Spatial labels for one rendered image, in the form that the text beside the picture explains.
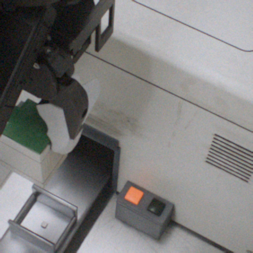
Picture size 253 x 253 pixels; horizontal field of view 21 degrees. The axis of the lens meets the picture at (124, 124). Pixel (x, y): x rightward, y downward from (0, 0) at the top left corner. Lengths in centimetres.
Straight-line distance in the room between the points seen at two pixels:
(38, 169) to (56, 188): 21
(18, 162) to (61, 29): 16
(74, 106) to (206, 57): 14
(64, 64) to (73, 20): 3
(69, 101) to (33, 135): 8
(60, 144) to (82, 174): 25
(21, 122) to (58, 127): 5
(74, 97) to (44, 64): 4
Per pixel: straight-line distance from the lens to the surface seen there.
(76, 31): 47
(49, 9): 45
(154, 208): 77
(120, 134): 71
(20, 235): 77
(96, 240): 81
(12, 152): 59
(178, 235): 82
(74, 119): 51
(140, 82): 61
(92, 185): 79
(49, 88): 48
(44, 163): 58
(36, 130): 57
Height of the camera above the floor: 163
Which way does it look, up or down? 60 degrees down
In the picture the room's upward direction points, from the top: 6 degrees clockwise
